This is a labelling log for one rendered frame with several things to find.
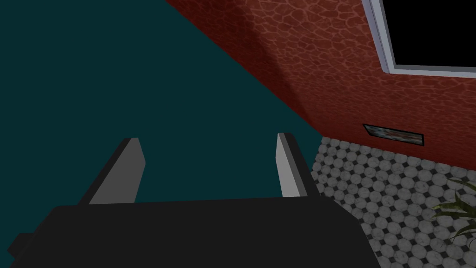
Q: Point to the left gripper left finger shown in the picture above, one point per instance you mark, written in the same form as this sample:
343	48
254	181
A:
118	178

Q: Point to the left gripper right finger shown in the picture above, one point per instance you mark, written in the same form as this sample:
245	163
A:
292	169

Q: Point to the green leafy plant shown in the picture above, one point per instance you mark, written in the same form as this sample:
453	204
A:
461	212

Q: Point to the grey framed window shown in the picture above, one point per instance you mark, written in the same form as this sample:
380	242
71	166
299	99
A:
427	35

